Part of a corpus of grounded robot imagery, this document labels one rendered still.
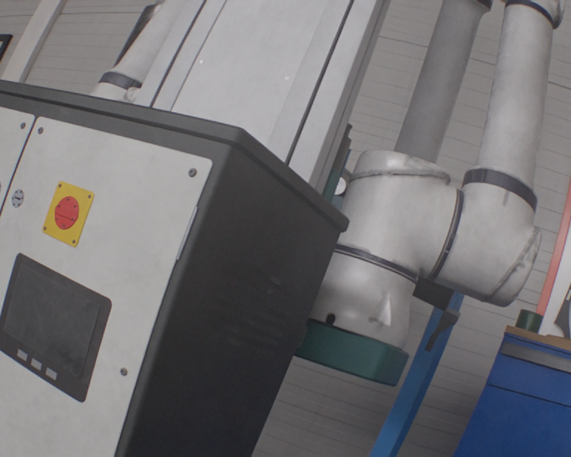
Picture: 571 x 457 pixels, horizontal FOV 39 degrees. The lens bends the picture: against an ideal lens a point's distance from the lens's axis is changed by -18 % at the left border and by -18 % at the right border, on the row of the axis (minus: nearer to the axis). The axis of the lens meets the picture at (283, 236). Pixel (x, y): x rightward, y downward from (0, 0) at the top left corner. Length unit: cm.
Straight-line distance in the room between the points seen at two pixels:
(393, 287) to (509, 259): 20
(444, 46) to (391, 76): 296
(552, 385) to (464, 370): 140
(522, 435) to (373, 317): 146
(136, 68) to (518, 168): 79
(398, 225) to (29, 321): 64
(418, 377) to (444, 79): 95
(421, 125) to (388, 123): 284
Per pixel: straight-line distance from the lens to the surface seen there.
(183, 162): 87
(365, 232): 136
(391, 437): 237
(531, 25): 163
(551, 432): 270
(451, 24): 169
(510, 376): 275
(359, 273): 135
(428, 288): 191
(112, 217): 90
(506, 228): 141
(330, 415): 427
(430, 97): 169
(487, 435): 275
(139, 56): 179
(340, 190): 239
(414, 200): 137
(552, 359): 271
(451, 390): 406
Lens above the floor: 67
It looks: 6 degrees up
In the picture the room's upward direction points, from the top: 21 degrees clockwise
